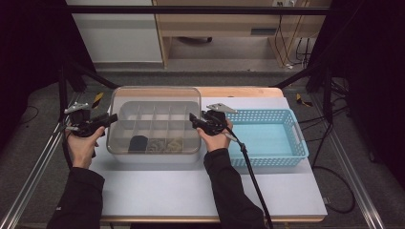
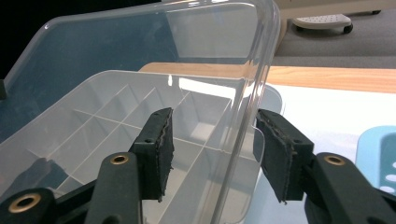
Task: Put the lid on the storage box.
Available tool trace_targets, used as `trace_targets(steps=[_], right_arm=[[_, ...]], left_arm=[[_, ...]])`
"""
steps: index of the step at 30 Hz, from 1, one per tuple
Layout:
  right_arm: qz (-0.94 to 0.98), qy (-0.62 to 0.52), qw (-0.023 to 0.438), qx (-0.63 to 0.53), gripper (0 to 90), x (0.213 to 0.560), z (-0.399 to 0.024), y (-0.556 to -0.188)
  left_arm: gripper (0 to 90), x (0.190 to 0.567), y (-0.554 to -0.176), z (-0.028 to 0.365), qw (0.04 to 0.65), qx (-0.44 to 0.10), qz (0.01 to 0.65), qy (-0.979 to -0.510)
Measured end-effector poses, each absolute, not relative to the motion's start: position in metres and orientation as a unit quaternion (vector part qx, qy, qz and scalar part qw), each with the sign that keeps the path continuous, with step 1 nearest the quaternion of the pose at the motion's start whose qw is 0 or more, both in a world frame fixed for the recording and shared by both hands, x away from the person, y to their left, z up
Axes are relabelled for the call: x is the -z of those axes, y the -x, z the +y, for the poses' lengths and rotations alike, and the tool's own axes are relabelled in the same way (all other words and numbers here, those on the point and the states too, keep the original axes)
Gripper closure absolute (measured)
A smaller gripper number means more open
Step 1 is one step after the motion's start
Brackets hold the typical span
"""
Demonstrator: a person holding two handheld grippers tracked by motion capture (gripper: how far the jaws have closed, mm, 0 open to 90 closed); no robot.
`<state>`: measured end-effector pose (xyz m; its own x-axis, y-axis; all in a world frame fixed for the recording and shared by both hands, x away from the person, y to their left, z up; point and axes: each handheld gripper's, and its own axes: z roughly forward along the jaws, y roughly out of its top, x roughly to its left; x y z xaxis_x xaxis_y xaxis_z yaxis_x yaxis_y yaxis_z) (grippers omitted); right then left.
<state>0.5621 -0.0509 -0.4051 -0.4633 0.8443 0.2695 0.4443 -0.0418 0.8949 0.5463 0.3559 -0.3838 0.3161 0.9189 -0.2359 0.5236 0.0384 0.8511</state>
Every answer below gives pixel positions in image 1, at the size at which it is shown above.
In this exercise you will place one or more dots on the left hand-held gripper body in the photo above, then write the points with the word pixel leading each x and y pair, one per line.
pixel 82 124

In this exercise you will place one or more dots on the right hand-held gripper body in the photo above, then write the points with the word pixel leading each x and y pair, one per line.
pixel 215 122

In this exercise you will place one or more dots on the pale yellow sock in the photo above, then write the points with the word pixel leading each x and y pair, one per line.
pixel 174 144

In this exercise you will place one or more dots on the black sock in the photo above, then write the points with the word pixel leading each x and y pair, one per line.
pixel 137 144

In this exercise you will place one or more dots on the translucent grey box lid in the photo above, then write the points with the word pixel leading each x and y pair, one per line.
pixel 156 95

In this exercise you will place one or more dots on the grey sock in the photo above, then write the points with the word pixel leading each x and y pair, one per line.
pixel 155 146

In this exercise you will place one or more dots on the white compartment storage box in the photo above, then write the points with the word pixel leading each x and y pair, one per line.
pixel 153 159

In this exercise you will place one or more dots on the light blue plastic basket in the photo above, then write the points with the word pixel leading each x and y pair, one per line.
pixel 270 140

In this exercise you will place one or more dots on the person's right hand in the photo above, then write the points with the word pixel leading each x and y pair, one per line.
pixel 218 141

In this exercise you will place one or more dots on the person's left hand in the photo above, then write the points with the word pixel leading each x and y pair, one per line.
pixel 82 149

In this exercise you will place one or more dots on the black yellow tape strip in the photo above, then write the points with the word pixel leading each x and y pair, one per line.
pixel 97 100
pixel 301 100

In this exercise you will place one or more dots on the black metal stand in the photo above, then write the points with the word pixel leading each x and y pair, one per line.
pixel 62 86
pixel 328 95

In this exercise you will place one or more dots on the white table mat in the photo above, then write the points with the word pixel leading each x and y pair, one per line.
pixel 175 191

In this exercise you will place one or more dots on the black object under desk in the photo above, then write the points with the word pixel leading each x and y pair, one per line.
pixel 194 40

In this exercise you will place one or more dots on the white cabinet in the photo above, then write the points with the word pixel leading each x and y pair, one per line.
pixel 117 38

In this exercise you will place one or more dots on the black curtain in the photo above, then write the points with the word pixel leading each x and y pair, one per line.
pixel 375 79
pixel 28 63

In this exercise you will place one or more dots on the wooden desk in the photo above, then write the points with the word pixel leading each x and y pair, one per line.
pixel 223 22

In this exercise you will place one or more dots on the aluminium rail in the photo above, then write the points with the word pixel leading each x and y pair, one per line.
pixel 40 165
pixel 364 200

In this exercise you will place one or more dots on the black frame bar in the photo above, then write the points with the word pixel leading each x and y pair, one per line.
pixel 191 10

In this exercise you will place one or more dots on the white wall socket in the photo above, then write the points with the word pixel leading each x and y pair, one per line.
pixel 285 3

